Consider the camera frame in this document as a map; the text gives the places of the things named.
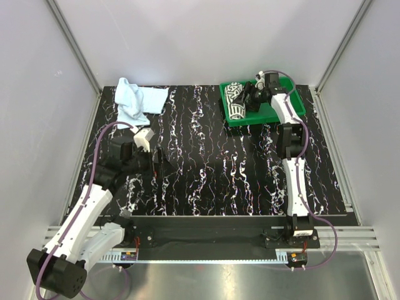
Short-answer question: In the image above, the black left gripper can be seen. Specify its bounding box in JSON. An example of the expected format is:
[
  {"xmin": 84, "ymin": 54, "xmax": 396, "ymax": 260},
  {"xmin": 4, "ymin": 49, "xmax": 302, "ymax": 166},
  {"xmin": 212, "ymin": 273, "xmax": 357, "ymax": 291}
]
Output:
[{"xmin": 123, "ymin": 146, "xmax": 176, "ymax": 179}]

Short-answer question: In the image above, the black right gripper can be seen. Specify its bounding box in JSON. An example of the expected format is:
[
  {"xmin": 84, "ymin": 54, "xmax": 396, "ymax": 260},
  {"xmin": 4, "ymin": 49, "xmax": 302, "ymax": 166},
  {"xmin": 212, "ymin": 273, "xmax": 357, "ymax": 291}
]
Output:
[{"xmin": 231, "ymin": 82, "xmax": 266, "ymax": 114}]

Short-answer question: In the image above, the green white striped towel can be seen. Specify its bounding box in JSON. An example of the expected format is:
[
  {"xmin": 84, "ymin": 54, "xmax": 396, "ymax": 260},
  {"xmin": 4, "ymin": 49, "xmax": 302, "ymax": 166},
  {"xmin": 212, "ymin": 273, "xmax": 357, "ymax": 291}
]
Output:
[{"xmin": 224, "ymin": 82, "xmax": 246, "ymax": 120}]

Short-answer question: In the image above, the light blue towel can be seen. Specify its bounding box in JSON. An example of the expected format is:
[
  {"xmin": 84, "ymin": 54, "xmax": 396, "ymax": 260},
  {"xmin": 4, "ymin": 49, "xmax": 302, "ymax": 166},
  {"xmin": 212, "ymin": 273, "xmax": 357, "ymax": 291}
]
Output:
[{"xmin": 114, "ymin": 77, "xmax": 168, "ymax": 129}]

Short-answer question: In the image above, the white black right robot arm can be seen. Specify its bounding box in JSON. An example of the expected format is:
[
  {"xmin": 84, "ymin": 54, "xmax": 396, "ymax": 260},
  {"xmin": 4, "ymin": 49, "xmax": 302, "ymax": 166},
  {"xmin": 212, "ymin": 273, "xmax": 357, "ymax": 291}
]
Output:
[{"xmin": 234, "ymin": 71, "xmax": 314, "ymax": 248}]

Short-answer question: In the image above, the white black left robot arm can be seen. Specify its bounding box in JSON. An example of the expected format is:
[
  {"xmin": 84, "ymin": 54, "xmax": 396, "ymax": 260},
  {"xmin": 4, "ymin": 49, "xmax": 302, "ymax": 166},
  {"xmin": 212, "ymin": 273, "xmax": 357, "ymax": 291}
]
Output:
[{"xmin": 26, "ymin": 137, "xmax": 164, "ymax": 299}]

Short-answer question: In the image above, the green plastic tray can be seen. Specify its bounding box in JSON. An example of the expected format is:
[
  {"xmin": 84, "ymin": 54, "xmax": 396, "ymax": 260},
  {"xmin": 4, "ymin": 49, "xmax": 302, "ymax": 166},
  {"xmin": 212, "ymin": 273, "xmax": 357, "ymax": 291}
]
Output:
[{"xmin": 219, "ymin": 82, "xmax": 306, "ymax": 127}]

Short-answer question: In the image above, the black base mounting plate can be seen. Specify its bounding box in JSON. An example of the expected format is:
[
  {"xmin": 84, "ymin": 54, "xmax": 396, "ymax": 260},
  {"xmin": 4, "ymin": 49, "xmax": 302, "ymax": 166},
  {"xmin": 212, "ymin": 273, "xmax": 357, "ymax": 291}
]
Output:
[{"xmin": 126, "ymin": 216, "xmax": 320, "ymax": 262}]

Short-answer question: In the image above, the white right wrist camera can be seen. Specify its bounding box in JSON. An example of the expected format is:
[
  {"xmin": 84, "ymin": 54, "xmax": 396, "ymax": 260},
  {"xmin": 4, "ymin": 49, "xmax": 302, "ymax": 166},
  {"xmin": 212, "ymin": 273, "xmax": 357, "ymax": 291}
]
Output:
[{"xmin": 255, "ymin": 71, "xmax": 265, "ymax": 90}]

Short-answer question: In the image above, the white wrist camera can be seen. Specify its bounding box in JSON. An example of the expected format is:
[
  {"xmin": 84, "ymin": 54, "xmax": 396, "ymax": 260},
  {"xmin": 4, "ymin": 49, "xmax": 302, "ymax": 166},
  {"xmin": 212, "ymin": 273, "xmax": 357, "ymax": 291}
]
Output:
[
  {"xmin": 255, "ymin": 71, "xmax": 265, "ymax": 90},
  {"xmin": 134, "ymin": 127, "xmax": 154, "ymax": 153}
]

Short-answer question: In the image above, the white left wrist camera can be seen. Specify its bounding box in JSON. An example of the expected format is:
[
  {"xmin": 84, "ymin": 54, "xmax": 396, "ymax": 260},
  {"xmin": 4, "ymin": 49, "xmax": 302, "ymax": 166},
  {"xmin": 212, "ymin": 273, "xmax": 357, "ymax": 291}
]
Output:
[{"xmin": 134, "ymin": 127, "xmax": 154, "ymax": 153}]

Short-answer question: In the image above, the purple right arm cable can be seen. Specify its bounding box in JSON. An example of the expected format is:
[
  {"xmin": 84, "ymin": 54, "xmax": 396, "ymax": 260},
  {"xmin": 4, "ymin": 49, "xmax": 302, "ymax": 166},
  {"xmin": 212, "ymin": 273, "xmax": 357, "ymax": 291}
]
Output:
[{"xmin": 262, "ymin": 69, "xmax": 338, "ymax": 271}]

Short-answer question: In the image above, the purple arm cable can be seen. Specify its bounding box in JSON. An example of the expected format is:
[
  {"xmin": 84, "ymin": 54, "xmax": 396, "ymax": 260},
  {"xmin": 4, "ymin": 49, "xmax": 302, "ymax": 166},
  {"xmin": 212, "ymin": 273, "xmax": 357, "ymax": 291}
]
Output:
[
  {"xmin": 262, "ymin": 69, "xmax": 338, "ymax": 271},
  {"xmin": 34, "ymin": 122, "xmax": 140, "ymax": 300}
]

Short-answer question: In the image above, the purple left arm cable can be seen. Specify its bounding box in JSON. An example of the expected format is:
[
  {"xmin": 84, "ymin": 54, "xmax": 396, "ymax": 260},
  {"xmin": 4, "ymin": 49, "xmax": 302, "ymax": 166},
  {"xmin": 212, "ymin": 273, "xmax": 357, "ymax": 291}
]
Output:
[{"xmin": 34, "ymin": 122, "xmax": 140, "ymax": 300}]

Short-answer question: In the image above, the left cable junction box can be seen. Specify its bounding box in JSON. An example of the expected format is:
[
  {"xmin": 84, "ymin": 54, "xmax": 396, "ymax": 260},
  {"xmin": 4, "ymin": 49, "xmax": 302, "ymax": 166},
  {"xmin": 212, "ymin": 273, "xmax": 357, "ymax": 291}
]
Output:
[{"xmin": 121, "ymin": 251, "xmax": 137, "ymax": 261}]

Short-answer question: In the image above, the cable junction box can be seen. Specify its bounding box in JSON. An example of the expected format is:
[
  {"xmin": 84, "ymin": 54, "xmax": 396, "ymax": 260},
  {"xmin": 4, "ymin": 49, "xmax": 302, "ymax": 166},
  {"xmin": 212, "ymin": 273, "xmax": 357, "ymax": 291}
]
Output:
[
  {"xmin": 289, "ymin": 252, "xmax": 308, "ymax": 264},
  {"xmin": 121, "ymin": 251, "xmax": 137, "ymax": 261}
]

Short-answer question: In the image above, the right cable junction box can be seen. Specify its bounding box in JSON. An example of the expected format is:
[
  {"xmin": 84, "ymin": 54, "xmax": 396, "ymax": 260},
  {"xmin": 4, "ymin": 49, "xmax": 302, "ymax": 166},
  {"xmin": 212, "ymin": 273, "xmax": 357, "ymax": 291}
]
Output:
[{"xmin": 289, "ymin": 252, "xmax": 308, "ymax": 264}]

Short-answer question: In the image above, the aluminium frame rail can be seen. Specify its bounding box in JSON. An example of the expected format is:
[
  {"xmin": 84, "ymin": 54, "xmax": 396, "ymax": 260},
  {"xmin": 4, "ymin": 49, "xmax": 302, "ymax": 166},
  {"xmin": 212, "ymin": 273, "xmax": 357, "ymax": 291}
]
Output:
[{"xmin": 43, "ymin": 226, "xmax": 380, "ymax": 251}]

